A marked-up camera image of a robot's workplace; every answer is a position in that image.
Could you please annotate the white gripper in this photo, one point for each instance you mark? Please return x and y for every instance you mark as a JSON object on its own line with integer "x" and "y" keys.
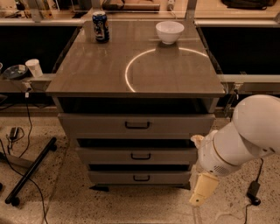
{"x": 210, "y": 153}

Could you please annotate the grey top drawer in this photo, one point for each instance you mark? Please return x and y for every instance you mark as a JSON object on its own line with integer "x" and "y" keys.
{"x": 93, "y": 126}

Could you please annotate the grey drawer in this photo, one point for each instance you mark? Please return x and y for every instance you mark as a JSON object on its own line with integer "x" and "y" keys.
{"x": 139, "y": 177}
{"x": 92, "y": 156}
{"x": 93, "y": 126}

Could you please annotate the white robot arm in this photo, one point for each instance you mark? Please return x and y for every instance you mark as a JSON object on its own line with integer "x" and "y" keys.
{"x": 254, "y": 132}

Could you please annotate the grey drawer cabinet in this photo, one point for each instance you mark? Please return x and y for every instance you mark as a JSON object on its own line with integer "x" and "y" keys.
{"x": 136, "y": 74}

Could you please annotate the grey bottom drawer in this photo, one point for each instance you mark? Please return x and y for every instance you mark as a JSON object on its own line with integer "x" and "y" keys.
{"x": 139, "y": 177}

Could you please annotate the grey middle drawer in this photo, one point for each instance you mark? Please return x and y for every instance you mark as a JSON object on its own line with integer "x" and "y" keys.
{"x": 92, "y": 156}

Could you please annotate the black power adapter right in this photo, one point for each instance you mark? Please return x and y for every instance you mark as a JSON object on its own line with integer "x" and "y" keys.
{"x": 252, "y": 192}

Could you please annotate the black power adapter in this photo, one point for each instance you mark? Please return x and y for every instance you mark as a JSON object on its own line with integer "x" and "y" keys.
{"x": 13, "y": 133}
{"x": 252, "y": 192}

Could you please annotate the white ceramic bowl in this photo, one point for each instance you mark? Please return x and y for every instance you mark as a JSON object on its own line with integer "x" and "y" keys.
{"x": 169, "y": 31}

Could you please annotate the black bag on shelf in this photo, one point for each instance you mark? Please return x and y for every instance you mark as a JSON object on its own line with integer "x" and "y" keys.
{"x": 249, "y": 4}

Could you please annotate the blue soda can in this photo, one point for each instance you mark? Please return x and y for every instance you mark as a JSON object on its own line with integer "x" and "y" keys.
{"x": 101, "y": 27}

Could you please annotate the black power adapter left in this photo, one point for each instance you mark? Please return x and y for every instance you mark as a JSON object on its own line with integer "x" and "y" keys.
{"x": 13, "y": 133}

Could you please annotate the black wheeled stand leg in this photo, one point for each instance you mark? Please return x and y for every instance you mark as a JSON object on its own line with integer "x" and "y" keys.
{"x": 12, "y": 198}

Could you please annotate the white paper cup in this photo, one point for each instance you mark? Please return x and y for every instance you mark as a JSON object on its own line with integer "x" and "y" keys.
{"x": 34, "y": 67}

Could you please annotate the dark blue plate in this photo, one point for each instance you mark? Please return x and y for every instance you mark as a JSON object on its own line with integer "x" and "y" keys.
{"x": 16, "y": 72}

